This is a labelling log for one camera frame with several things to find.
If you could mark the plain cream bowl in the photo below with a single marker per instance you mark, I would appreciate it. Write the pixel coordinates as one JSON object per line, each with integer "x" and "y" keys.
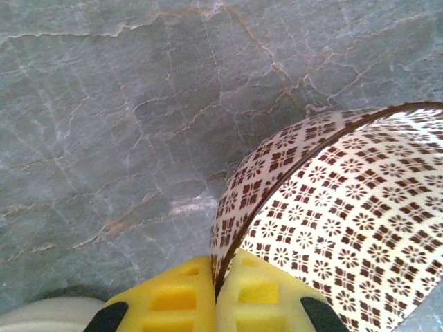
{"x": 41, "y": 318}

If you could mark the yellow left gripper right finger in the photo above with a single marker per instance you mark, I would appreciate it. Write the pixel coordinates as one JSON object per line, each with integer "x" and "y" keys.
{"x": 263, "y": 304}

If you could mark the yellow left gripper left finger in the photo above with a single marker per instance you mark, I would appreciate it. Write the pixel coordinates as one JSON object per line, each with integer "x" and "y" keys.
{"x": 166, "y": 304}

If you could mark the brown patterned bowl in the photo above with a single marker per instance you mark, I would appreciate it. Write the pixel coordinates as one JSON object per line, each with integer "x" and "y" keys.
{"x": 346, "y": 207}

